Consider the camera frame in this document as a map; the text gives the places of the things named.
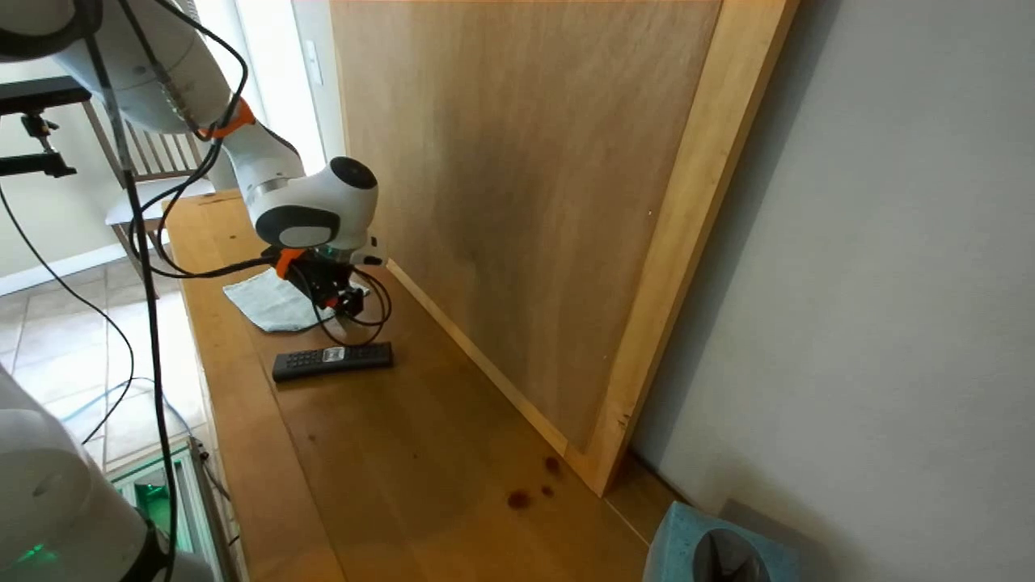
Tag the black remote control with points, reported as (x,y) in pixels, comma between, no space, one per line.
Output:
(329,364)

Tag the white slatted chair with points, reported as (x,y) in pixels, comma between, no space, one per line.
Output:
(145,149)

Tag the large wooden backdrop board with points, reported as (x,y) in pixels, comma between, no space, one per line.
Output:
(518,161)

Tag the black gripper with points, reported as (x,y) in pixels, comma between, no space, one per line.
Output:
(312,275)

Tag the black tripod camera stand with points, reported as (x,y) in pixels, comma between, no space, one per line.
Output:
(35,94)

